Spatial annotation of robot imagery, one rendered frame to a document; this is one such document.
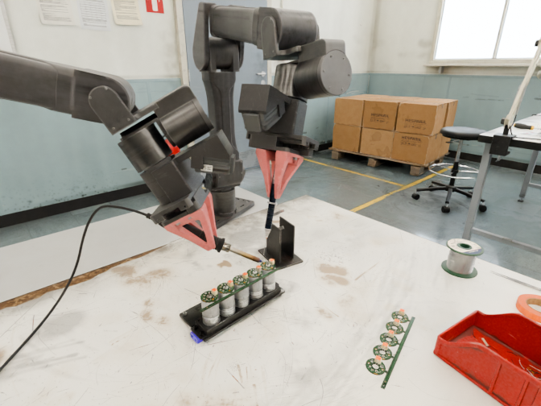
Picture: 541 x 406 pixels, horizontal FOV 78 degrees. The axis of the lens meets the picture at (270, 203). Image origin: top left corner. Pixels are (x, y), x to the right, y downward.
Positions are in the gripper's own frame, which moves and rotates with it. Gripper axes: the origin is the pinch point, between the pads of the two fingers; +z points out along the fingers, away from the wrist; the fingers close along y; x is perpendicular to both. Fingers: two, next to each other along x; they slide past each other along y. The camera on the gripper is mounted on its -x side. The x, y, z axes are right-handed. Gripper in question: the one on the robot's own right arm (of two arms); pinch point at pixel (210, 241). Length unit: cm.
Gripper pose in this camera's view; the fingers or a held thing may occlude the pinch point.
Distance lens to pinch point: 54.2
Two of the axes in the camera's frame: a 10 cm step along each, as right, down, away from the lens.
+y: 0.2, -3.9, 9.2
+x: -8.8, 4.3, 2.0
